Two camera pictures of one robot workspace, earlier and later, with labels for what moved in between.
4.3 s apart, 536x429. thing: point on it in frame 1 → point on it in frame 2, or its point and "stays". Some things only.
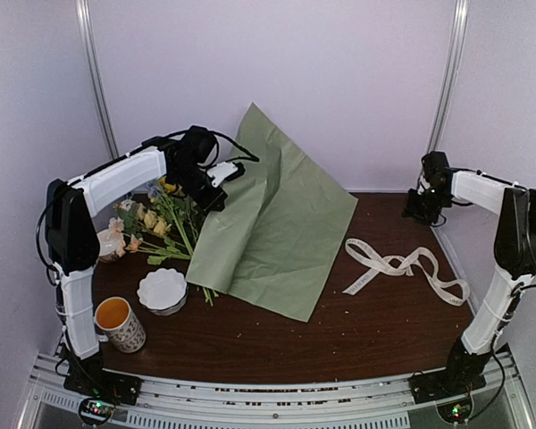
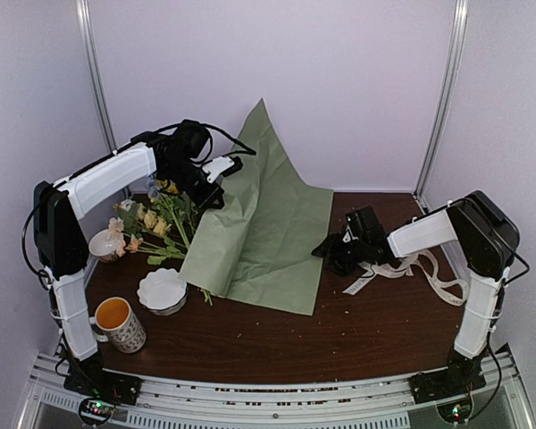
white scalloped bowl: x=163 y=291 stays
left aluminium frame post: x=88 y=46 stays
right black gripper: x=411 y=210 → x=330 y=246
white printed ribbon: x=418 y=262 stays
